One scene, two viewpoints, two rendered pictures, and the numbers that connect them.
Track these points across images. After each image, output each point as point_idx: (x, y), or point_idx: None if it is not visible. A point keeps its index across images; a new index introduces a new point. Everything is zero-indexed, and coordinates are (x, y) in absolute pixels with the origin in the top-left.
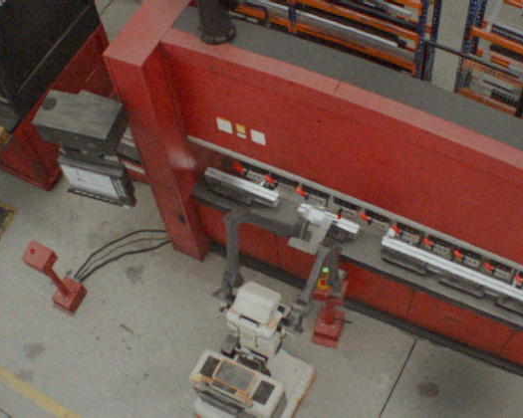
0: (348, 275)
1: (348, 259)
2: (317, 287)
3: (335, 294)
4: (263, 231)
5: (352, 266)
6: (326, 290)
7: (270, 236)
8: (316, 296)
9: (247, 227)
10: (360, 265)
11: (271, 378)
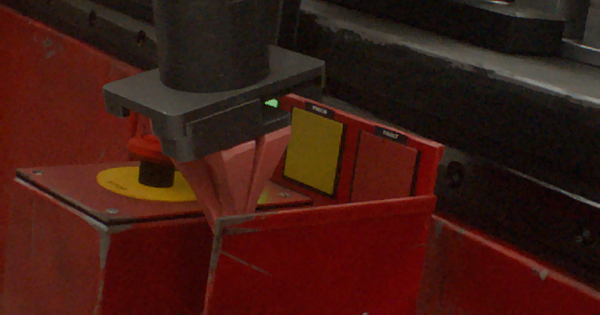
0: (418, 192)
1: (492, 122)
2: (87, 174)
3: (156, 95)
4: (103, 79)
5: (504, 263)
6: (134, 203)
7: (118, 120)
8: (26, 261)
9: (56, 89)
10: (581, 200)
11: None
